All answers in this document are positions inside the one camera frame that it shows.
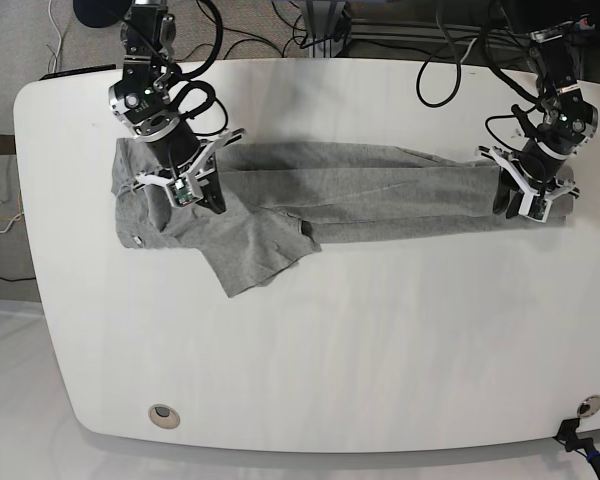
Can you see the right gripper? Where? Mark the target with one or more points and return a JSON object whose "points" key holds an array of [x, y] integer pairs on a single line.
{"points": [[182, 153]]}

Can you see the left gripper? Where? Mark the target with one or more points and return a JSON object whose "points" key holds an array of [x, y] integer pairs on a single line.
{"points": [[531, 171]]}

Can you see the grey t-shirt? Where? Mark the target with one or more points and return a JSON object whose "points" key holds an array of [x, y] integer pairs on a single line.
{"points": [[284, 201]]}

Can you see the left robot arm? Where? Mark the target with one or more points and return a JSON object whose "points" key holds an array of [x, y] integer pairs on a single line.
{"points": [[568, 121]]}

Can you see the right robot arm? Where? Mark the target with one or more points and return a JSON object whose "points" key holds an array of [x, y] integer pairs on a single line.
{"points": [[155, 99]]}

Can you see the dark blue round object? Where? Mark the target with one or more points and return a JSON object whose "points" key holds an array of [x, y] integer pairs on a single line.
{"points": [[100, 14]]}

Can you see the silver table grommet left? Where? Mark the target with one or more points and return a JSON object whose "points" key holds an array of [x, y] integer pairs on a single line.
{"points": [[164, 417]]}

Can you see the silver table grommet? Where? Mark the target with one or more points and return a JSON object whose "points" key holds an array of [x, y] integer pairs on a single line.
{"points": [[164, 417], [589, 406]]}

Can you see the silver table grommet right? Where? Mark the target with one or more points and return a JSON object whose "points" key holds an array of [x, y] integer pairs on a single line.
{"points": [[589, 406]]}

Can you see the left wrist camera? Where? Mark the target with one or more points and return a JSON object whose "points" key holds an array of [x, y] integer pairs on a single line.
{"points": [[536, 209]]}

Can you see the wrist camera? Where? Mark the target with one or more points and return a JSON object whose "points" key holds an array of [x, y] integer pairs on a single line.
{"points": [[536, 209], [181, 193]]}

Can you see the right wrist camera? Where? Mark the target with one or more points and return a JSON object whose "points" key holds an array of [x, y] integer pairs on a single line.
{"points": [[181, 193]]}

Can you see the metal table leg frame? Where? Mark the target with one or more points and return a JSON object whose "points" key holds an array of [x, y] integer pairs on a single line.
{"points": [[327, 26]]}

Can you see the black clamp with cable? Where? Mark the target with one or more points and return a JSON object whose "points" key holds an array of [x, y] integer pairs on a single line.
{"points": [[568, 437]]}

